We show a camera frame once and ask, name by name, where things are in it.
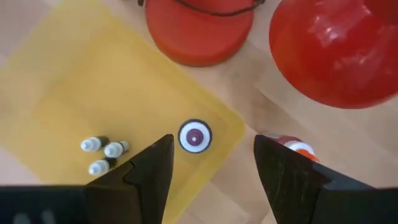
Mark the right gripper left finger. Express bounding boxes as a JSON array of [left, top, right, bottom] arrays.
[[0, 133, 175, 224]]

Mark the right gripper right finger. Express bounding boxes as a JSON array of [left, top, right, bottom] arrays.
[[253, 134, 398, 224]]

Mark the small white-capped dark bottle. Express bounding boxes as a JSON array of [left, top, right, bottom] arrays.
[[103, 139, 130, 159], [80, 136, 110, 153], [88, 157, 118, 176]]

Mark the orange food coloring bottle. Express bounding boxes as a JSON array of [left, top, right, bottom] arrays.
[[275, 135, 321, 164]]

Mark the yellow translucent plastic bin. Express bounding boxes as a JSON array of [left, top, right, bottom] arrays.
[[0, 0, 246, 224]]

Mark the red desk lamp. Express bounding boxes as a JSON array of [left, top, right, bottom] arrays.
[[145, 0, 398, 110]]

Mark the black lamp cable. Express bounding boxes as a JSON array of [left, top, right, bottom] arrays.
[[136, 0, 267, 17]]

